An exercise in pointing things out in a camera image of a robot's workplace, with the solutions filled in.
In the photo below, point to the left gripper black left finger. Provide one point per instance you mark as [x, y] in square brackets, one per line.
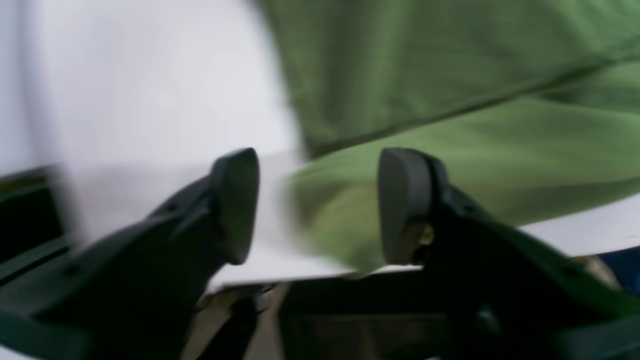
[132, 294]

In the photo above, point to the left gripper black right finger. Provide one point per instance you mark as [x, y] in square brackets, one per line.
[507, 295]

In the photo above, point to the green T-shirt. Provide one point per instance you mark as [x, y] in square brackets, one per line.
[532, 105]

